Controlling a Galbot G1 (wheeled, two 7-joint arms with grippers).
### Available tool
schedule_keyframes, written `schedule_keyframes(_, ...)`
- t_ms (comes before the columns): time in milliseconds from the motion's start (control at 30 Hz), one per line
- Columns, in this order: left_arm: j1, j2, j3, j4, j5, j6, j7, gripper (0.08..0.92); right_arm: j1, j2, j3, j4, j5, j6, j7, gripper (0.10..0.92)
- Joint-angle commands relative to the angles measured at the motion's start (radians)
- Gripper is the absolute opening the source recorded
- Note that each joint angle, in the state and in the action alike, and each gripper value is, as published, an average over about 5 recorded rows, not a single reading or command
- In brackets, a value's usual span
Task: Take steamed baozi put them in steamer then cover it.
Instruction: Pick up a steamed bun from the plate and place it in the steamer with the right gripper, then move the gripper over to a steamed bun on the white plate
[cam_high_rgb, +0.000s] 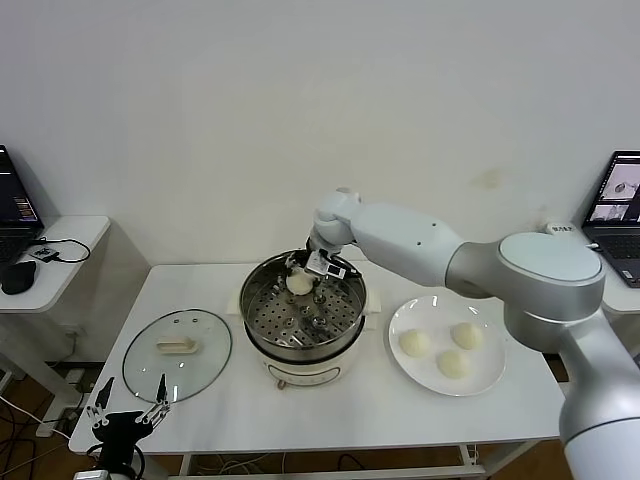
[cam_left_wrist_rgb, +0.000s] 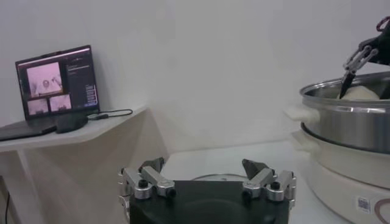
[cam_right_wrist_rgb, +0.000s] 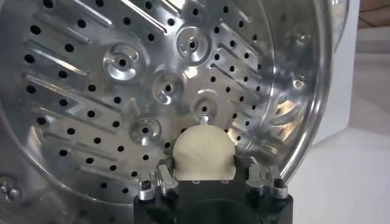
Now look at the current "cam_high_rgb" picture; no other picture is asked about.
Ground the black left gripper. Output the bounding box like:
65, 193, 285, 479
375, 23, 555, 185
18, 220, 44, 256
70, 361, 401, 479
85, 373, 174, 454

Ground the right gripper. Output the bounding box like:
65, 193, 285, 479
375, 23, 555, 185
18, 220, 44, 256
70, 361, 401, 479
285, 248, 360, 289

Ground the white steamed baozi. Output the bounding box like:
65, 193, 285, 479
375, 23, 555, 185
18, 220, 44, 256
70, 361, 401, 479
285, 267, 315, 296
450, 322, 485, 350
399, 329, 432, 359
436, 349, 472, 380

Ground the glass lid with cream handle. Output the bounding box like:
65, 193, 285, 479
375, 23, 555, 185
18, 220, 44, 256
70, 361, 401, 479
121, 309, 234, 405

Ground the stainless steel steamer basket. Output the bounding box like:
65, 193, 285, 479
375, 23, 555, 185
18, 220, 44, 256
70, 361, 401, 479
229, 249, 380, 351

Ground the black computer mouse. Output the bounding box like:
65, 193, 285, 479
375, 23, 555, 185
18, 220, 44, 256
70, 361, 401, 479
0, 260, 39, 295

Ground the white round plate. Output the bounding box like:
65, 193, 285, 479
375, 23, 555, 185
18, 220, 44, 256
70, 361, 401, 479
388, 295, 507, 398

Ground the white side table with mouse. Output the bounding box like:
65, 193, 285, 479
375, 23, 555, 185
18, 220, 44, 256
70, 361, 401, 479
0, 215, 112, 437

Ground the black laptop with dark screen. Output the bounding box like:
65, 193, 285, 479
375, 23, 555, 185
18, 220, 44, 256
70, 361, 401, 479
0, 144, 46, 266

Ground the grey laptop with light windows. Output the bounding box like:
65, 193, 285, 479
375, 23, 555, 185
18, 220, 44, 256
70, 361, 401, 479
582, 149, 640, 289

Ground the black usb hub with cable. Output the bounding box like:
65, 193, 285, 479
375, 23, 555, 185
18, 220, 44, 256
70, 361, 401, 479
30, 238, 91, 265

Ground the white table frame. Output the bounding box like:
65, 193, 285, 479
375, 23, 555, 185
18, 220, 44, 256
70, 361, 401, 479
134, 439, 536, 480

